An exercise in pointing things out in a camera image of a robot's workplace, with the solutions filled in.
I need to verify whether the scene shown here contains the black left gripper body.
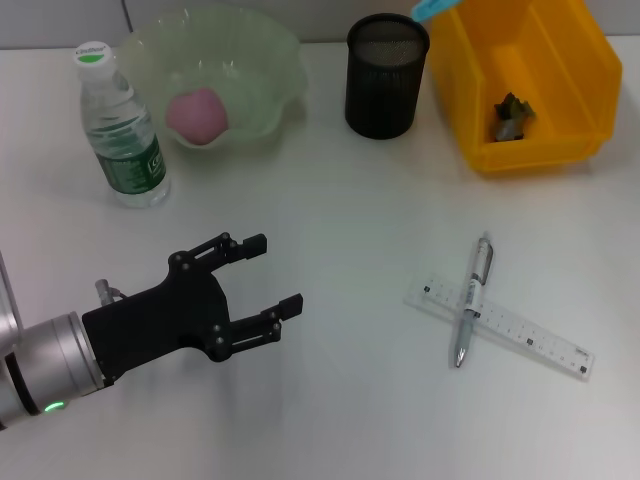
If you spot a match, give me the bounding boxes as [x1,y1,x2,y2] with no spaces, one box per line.
[82,252,234,386]

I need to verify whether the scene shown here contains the blue teal scissors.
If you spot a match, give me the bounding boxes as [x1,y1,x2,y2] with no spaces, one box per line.
[410,0,464,24]

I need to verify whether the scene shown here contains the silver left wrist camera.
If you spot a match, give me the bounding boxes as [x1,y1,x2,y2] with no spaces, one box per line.
[0,249,25,346]

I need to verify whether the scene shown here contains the black mesh pen holder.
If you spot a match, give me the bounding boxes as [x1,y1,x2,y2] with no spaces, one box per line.
[344,13,431,140]

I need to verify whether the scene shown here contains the silver pen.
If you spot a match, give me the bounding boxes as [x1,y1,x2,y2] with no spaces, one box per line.
[452,232,496,370]

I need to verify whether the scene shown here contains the green glass fruit plate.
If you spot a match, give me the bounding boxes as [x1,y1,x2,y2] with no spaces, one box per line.
[117,7,309,159]

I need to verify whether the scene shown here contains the pink peach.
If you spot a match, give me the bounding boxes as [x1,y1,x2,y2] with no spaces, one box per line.
[165,88,230,147]

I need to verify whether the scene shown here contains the yellow plastic bin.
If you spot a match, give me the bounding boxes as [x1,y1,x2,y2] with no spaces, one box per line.
[430,0,625,176]

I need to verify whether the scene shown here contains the transparent plastic ruler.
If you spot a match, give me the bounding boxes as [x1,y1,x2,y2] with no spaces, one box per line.
[403,277,596,382]

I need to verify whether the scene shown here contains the clear green-label water bottle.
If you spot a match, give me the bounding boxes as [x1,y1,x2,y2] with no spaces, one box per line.
[74,40,172,210]

